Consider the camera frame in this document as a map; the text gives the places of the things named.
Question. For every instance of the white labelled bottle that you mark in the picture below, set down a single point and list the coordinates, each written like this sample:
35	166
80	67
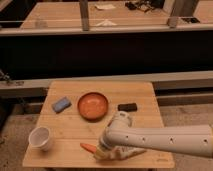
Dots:
122	153

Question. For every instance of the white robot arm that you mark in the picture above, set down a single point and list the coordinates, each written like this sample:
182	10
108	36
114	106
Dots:
189	140

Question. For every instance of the grey metal post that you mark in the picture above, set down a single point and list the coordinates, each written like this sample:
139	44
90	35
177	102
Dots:
182	9
84	14

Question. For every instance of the black rectangular block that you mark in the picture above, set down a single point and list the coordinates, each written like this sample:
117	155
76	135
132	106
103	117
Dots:
127	107

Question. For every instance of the white folded paper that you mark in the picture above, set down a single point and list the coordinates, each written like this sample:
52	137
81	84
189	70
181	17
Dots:
106	23

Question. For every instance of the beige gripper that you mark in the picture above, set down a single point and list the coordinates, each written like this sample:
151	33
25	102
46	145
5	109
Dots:
102	153

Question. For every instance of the black cables cluster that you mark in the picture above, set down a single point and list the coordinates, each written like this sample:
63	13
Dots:
145	5

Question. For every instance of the grey metal post right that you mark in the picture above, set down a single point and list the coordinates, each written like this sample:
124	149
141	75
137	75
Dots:
182	9

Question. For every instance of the orange bowl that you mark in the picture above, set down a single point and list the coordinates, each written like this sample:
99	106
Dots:
92	106

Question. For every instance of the white cup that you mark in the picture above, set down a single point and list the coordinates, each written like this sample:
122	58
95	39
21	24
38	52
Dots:
40	138

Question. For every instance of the blue sponge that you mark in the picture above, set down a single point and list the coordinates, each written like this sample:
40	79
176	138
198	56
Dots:
61	105

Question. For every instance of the orange pepper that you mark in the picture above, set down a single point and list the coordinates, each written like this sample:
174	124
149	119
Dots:
88	147

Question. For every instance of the white paper sheet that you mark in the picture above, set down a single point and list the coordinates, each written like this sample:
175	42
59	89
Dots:
105	7

